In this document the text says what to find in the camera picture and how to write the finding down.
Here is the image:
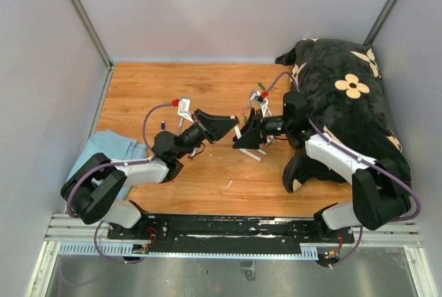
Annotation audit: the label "black floral pillow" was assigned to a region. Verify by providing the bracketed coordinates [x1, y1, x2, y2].
[275, 38, 412, 185]

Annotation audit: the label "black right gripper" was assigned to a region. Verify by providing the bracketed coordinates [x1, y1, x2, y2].
[232, 108, 292, 150]

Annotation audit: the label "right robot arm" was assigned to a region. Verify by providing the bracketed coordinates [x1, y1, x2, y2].
[233, 90, 412, 242]

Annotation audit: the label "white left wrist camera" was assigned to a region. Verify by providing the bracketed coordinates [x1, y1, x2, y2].
[171, 96, 193, 122]

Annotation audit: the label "beige cap marker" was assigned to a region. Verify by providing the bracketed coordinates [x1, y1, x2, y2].
[234, 125, 242, 140]

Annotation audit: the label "aluminium frame rails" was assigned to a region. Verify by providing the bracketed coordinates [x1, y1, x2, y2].
[26, 214, 438, 296]

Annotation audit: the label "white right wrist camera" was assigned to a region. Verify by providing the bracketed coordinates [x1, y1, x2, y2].
[249, 90, 272, 117]

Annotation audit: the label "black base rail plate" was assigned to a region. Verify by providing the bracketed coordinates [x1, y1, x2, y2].
[107, 213, 354, 255]

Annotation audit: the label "light blue cloth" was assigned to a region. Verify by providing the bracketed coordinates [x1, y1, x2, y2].
[66, 130, 148, 181]

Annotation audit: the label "navy cap marker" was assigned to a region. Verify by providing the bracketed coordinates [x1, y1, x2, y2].
[177, 120, 183, 135]

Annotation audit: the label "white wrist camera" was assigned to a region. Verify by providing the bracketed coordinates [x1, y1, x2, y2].
[171, 96, 193, 122]
[249, 90, 272, 117]

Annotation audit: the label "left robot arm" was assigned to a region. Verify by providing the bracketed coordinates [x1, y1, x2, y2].
[60, 109, 239, 239]

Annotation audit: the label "pink cap marker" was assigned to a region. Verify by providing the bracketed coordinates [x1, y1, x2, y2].
[239, 148, 262, 162]

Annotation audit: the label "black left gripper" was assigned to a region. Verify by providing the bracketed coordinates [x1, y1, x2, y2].
[175, 109, 239, 160]

